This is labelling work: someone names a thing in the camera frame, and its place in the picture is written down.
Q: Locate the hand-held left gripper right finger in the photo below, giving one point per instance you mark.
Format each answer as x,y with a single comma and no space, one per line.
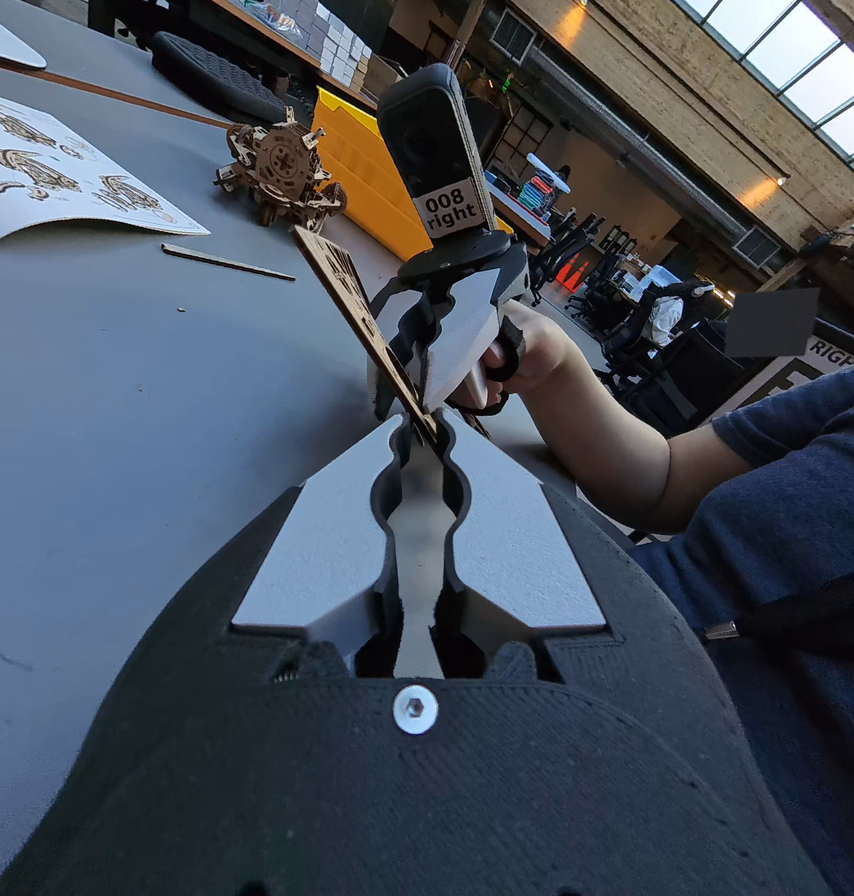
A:
525,560

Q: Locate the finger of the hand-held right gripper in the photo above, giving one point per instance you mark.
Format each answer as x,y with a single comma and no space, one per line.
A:
399,308
465,322

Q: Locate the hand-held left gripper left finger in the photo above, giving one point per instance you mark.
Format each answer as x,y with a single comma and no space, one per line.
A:
308,560

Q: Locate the wooden parts sheet with holes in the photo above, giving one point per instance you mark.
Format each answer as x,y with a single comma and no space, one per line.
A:
318,246

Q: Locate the person's right forearm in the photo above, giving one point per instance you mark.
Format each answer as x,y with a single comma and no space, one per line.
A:
608,455

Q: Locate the wooden mechanical model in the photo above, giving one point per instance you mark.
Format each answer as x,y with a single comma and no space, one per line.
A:
280,168

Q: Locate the person's right hand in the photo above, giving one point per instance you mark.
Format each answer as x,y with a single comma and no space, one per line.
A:
546,357

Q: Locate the yellow storage bin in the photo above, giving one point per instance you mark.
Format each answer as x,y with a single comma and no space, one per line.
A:
357,168

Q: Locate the orange traffic cone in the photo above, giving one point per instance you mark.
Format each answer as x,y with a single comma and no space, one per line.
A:
574,276

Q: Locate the black office chair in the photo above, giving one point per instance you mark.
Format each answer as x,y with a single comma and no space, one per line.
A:
567,252
678,378

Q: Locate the stack of white boxes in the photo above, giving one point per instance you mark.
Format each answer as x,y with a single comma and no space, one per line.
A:
343,49

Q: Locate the stack of colourful boxes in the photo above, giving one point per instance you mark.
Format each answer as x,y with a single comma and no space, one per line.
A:
542,189

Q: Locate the tapered wooden stick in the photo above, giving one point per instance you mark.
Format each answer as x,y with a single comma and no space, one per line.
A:
224,262

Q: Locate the office chair with white jacket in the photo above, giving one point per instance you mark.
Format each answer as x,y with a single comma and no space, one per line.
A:
668,311

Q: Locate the black mesh chair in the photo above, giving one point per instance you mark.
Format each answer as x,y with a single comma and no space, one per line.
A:
210,73

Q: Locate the person's navy shirt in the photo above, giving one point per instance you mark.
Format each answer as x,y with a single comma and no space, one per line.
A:
783,490

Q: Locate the black white marker sign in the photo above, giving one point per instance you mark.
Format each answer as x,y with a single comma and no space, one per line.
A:
825,348

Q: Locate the skylight window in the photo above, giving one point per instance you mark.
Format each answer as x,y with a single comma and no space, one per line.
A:
804,63

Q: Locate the white instruction booklet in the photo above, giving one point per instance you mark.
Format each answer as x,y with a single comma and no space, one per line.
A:
21,210

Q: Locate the silver laptop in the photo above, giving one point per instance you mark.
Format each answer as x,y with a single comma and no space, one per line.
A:
3,45

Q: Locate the ceiling duct pipe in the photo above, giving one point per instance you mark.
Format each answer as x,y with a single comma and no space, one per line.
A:
629,143

